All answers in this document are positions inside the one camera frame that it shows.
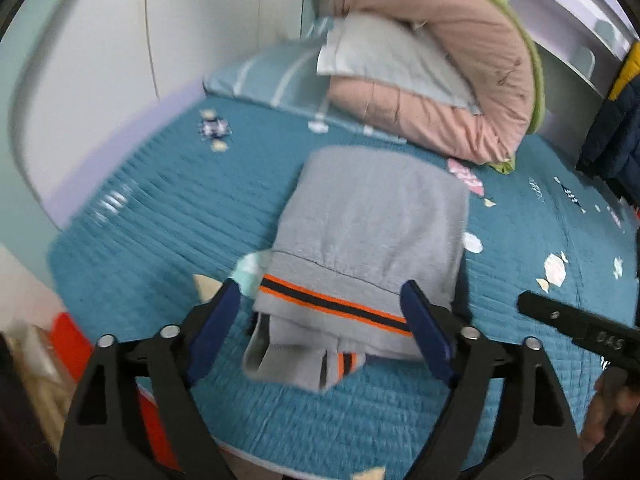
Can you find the grey zip jacket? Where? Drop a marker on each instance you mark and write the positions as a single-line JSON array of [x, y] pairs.
[[370, 210]]

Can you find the green quilt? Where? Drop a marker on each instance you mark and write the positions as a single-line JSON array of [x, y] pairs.
[[535, 75]]

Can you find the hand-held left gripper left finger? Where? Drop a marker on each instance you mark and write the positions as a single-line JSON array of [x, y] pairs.
[[210, 330]]

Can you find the yellow navy puffer jacket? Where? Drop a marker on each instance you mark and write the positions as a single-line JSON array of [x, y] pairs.
[[615, 140]]

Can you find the teal bunk bed frame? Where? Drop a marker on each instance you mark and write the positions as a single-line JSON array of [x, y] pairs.
[[25, 160]]

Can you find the white pillow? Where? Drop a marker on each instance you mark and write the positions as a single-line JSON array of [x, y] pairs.
[[390, 55]]

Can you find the person's right hand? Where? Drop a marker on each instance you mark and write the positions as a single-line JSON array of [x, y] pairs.
[[600, 420]]

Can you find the pink quilt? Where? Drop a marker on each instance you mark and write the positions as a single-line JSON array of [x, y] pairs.
[[450, 35]]

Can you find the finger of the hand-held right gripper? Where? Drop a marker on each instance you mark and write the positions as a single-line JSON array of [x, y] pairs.
[[545, 310]]

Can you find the teal quilted bedspread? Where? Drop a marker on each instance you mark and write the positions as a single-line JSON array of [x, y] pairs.
[[150, 240]]

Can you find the striped light blue pillow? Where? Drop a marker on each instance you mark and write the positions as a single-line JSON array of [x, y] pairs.
[[265, 75]]

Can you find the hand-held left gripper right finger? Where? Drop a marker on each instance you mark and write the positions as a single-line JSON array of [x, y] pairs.
[[425, 325]]

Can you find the lilac shelf unit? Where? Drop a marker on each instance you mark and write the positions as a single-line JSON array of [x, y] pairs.
[[575, 35]]

